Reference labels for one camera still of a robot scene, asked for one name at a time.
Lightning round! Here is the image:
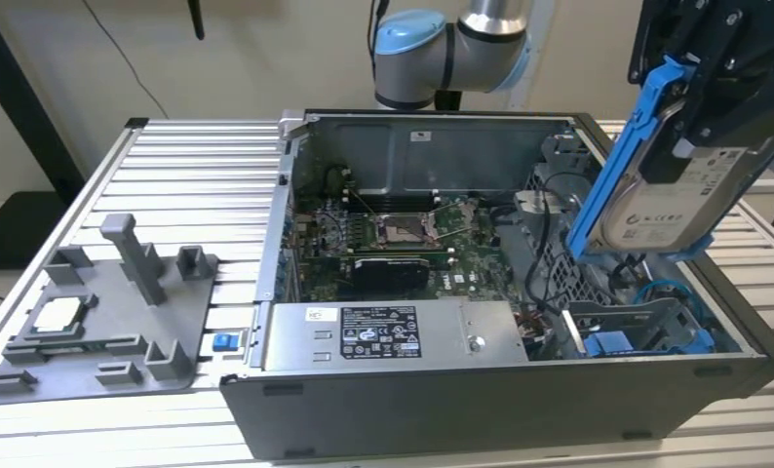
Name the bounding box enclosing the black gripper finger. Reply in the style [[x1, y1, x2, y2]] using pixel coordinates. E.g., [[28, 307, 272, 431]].
[[627, 0, 687, 84], [639, 0, 774, 184]]

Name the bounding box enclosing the hard disk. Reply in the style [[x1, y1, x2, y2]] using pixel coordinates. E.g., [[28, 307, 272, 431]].
[[566, 54, 774, 267]]

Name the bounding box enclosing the grey metal disk bay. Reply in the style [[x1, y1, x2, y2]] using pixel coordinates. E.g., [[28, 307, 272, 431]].
[[495, 134, 746, 362]]

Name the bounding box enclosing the blue plastic disk carrier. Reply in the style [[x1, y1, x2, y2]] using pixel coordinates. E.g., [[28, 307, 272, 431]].
[[584, 329, 716, 357]]

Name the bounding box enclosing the black RAM slot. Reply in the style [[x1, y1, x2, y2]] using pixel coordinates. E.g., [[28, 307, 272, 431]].
[[344, 193, 440, 202], [344, 188, 440, 197], [344, 204, 440, 214], [344, 199, 440, 208]]

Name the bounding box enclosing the metal socket cover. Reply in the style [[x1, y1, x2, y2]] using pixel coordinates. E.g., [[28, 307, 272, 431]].
[[424, 198, 478, 246]]

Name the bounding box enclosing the metal locking lever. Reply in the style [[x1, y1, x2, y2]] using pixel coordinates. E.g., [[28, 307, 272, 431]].
[[349, 189, 383, 217]]

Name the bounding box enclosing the green motherboard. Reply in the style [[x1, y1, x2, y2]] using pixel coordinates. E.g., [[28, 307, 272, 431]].
[[287, 192, 524, 303]]

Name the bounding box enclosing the CPU socket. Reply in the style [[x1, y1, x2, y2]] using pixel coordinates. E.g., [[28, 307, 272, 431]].
[[376, 212, 440, 248]]

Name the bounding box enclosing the black graphics card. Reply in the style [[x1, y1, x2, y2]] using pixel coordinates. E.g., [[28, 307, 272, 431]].
[[348, 256, 435, 299]]

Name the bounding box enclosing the silver power supply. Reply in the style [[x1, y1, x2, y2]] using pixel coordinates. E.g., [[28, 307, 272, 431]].
[[259, 300, 532, 372]]

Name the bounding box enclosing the black hanging antenna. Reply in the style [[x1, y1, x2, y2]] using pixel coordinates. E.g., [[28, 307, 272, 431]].
[[185, 0, 208, 42]]

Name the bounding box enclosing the black open PC case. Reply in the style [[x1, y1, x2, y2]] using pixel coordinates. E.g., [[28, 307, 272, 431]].
[[220, 109, 774, 462]]

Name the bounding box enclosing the blue plastic tab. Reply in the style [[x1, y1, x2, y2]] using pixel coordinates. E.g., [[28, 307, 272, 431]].
[[208, 331, 243, 353]]

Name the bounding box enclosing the black slanted pole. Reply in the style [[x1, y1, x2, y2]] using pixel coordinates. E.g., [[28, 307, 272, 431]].
[[0, 0, 87, 196]]

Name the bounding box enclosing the grey plastic parts rack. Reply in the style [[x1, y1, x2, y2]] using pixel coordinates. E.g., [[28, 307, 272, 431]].
[[0, 212, 224, 407]]

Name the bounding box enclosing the black flat stand base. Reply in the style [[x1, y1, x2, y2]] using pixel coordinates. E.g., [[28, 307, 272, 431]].
[[0, 191, 69, 270]]

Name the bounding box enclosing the silver CPU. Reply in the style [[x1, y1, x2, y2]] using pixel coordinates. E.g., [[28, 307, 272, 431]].
[[29, 298, 93, 336]]

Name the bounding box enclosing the long black wire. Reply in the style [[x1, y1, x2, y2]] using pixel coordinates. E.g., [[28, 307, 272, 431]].
[[526, 170, 596, 313]]

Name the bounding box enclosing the black cable with thick plug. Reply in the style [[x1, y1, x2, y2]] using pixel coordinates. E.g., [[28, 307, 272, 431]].
[[367, 0, 393, 55]]

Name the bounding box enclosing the light blue wire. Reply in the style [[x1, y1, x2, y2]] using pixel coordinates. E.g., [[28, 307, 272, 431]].
[[638, 276, 710, 342]]

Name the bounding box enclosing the black wire with connector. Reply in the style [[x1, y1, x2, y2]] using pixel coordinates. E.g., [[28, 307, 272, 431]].
[[608, 257, 648, 294]]

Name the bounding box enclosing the red wire bundle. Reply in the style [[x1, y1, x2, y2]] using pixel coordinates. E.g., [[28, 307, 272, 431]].
[[518, 311, 548, 338]]

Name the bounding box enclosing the thin black wall cable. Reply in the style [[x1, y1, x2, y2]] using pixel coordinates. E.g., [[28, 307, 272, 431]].
[[80, 0, 171, 121]]

